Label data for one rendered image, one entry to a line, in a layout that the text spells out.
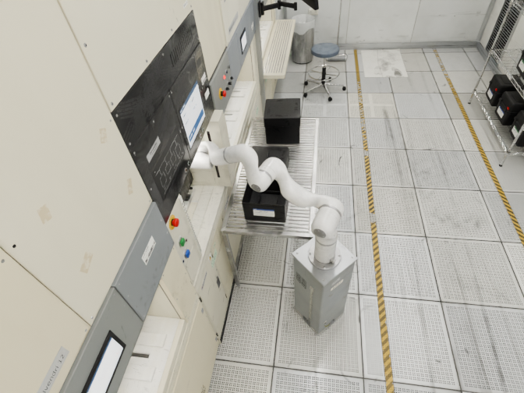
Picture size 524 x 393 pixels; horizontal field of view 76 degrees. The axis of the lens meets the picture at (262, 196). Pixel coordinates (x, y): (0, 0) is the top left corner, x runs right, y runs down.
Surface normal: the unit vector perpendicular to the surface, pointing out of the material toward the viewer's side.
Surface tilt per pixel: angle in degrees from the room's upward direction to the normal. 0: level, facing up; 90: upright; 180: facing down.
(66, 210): 90
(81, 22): 89
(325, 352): 0
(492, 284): 0
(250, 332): 0
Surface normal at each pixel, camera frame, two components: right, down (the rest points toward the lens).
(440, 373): -0.08, -0.68
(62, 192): 0.99, 0.05
